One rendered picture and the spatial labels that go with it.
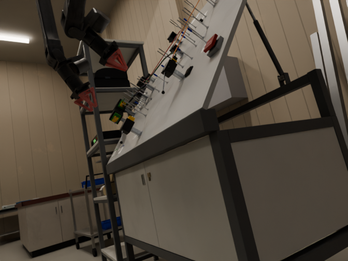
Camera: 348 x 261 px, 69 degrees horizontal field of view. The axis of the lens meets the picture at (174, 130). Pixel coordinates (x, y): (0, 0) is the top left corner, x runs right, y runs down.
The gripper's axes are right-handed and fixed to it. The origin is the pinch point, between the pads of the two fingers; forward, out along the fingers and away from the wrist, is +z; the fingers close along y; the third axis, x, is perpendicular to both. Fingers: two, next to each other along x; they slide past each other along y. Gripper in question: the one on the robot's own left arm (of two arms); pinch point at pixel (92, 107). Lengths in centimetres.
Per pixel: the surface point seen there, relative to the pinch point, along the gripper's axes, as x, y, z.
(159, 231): 9, 4, 60
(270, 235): 6, -52, 61
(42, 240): 29, 332, 81
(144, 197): 0, 16, 48
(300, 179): -16, -54, 60
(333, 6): -217, -32, 36
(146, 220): 5, 19, 58
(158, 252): 13, 10, 69
